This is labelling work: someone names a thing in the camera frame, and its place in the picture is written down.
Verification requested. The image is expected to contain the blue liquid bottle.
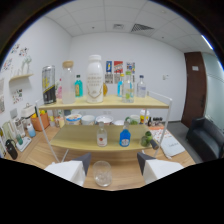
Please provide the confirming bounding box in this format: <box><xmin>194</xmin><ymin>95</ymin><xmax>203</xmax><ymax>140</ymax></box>
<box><xmin>119</xmin><ymin>120</ymin><xmax>132</xmax><ymax>148</ymax></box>

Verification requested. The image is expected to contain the orange storage basket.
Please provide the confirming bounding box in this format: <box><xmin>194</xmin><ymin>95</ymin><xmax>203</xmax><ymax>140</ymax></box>
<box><xmin>30</xmin><ymin>113</ymin><xmax>51</xmax><ymax>132</ymax></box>

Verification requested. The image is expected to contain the wooden wall shelf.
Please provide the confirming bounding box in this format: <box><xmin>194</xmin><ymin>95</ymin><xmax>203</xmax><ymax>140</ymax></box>
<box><xmin>8</xmin><ymin>73</ymin><xmax>34</xmax><ymax>83</ymax></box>

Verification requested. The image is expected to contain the clear bottle red label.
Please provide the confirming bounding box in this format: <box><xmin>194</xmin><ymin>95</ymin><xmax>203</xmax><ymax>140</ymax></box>
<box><xmin>96</xmin><ymin>121</ymin><xmax>109</xmax><ymax>148</ymax></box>

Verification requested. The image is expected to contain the clear bottle green cap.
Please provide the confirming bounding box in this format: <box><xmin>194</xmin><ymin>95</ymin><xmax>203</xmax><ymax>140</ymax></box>
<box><xmin>122</xmin><ymin>70</ymin><xmax>135</xmax><ymax>104</ymax></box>

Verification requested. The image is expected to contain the clear drinking glass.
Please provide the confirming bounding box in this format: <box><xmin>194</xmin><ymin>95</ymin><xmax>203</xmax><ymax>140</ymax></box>
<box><xmin>92</xmin><ymin>160</ymin><xmax>113</xmax><ymax>188</ymax></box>

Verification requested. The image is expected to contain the yellow red lidded container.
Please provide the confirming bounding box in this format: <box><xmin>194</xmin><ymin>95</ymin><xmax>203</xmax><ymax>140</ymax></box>
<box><xmin>139</xmin><ymin>109</ymin><xmax>150</xmax><ymax>125</ymax></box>

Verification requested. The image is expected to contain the white tray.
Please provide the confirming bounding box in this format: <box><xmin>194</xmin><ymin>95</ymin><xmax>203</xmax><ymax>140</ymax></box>
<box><xmin>15</xmin><ymin>135</ymin><xmax>33</xmax><ymax>153</ymax></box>

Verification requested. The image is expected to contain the multicolour wall poster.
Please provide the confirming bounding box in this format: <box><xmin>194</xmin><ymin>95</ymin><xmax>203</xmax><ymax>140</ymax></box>
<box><xmin>126</xmin><ymin>61</ymin><xmax>136</xmax><ymax>73</ymax></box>

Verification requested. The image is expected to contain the black armchair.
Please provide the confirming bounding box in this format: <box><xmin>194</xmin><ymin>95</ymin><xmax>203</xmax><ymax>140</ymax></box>
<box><xmin>185</xmin><ymin>116</ymin><xmax>224</xmax><ymax>163</ymax></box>

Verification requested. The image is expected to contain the red wall poster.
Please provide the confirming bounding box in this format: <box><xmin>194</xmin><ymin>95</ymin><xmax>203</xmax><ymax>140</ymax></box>
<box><xmin>113</xmin><ymin>60</ymin><xmax>124</xmax><ymax>75</ymax></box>

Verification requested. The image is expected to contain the dark muddler wooden end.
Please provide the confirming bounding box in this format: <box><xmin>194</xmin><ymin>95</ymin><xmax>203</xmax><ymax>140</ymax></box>
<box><xmin>149</xmin><ymin>138</ymin><xmax>160</xmax><ymax>150</ymax></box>

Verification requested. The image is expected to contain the ceiling light panel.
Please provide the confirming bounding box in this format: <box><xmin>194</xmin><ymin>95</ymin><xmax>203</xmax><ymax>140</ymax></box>
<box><xmin>200</xmin><ymin>34</ymin><xmax>214</xmax><ymax>51</ymax></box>

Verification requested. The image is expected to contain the small pink bottle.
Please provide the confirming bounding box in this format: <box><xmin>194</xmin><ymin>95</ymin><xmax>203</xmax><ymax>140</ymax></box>
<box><xmin>56</xmin><ymin>78</ymin><xmax>64</xmax><ymax>100</ymax></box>

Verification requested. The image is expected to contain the blue wall poster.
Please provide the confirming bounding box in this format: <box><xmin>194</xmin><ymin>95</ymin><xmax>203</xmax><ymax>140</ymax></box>
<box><xmin>105</xmin><ymin>60</ymin><xmax>113</xmax><ymax>84</ymax></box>

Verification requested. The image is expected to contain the blue rimmed bowl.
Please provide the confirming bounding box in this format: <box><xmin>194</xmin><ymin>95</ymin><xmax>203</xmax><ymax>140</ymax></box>
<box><xmin>65</xmin><ymin>113</ymin><xmax>83</xmax><ymax>126</ymax></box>

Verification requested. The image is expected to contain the brown door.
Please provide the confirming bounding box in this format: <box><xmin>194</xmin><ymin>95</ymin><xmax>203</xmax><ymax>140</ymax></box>
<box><xmin>181</xmin><ymin>51</ymin><xmax>208</xmax><ymax>128</ymax></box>

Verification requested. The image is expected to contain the large white bottle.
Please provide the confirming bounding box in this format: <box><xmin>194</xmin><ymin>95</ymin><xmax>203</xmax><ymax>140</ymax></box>
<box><xmin>85</xmin><ymin>54</ymin><xmax>105</xmax><ymax>104</ymax></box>

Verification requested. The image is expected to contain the small clear bottle blue cap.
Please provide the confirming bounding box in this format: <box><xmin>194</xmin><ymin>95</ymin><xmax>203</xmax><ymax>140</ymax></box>
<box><xmin>136</xmin><ymin>74</ymin><xmax>147</xmax><ymax>99</ymax></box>

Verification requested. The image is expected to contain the white notebook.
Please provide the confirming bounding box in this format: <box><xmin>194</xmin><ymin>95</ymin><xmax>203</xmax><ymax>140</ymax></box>
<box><xmin>159</xmin><ymin>134</ymin><xmax>186</xmax><ymax>158</ymax></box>

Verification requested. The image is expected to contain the clear bottle cork lid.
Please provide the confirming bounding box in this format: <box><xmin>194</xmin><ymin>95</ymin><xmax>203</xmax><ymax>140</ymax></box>
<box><xmin>61</xmin><ymin>60</ymin><xmax>77</xmax><ymax>105</ymax></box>

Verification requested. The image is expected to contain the ceiling air vent grille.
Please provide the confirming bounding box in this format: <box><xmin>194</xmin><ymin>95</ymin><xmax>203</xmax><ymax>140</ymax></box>
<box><xmin>130</xmin><ymin>23</ymin><xmax>155</xmax><ymax>33</ymax></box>

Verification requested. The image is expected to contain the black yellow tall can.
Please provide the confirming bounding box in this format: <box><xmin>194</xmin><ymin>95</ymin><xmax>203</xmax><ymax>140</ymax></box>
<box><xmin>41</xmin><ymin>65</ymin><xmax>57</xmax><ymax>105</ymax></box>

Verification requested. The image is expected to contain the blue white jar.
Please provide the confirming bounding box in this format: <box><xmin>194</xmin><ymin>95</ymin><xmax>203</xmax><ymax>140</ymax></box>
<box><xmin>26</xmin><ymin>123</ymin><xmax>37</xmax><ymax>138</ymax></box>

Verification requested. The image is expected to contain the black bag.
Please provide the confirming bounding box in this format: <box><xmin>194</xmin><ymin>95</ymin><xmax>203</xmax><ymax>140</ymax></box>
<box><xmin>4</xmin><ymin>139</ymin><xmax>19</xmax><ymax>160</ymax></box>

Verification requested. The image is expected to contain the green cup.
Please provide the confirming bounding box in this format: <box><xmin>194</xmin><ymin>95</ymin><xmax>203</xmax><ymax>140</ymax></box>
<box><xmin>15</xmin><ymin>133</ymin><xmax>24</xmax><ymax>146</ymax></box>

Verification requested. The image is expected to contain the red patterned paper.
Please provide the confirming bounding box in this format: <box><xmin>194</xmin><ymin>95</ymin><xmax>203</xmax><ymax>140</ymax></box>
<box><xmin>148</xmin><ymin>124</ymin><xmax>168</xmax><ymax>135</ymax></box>

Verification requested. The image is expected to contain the small teal bottle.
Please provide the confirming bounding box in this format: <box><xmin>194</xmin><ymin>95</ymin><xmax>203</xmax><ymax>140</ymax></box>
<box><xmin>74</xmin><ymin>74</ymin><xmax>84</xmax><ymax>98</ymax></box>

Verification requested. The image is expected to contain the white frame wooden shelf rack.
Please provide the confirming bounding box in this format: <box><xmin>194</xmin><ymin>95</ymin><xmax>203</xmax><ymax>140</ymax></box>
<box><xmin>34</xmin><ymin>90</ymin><xmax>173</xmax><ymax>164</ymax></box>

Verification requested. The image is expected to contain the small light blue bottle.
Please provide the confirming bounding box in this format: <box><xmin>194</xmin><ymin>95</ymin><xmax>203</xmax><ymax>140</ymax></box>
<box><xmin>117</xmin><ymin>73</ymin><xmax>125</xmax><ymax>98</ymax></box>

